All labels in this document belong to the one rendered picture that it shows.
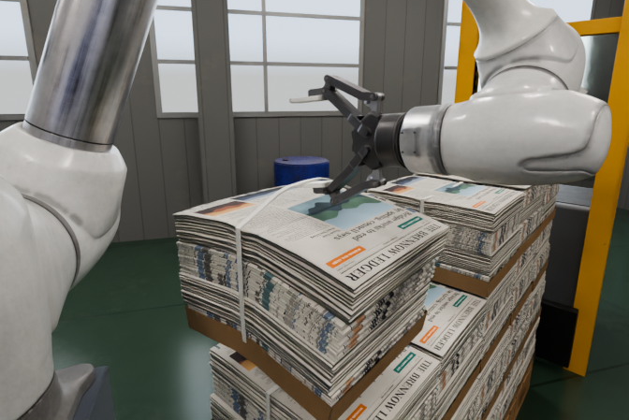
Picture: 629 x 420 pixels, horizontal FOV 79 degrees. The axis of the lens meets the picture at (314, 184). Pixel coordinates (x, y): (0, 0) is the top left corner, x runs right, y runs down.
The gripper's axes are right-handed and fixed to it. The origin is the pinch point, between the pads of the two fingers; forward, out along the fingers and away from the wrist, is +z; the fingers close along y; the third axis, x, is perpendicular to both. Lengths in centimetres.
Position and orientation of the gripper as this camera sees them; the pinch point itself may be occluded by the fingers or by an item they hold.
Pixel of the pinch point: (301, 141)
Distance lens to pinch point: 65.3
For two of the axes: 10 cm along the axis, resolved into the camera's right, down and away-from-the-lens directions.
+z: -7.5, -0.7, 6.6
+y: 0.5, 9.9, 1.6
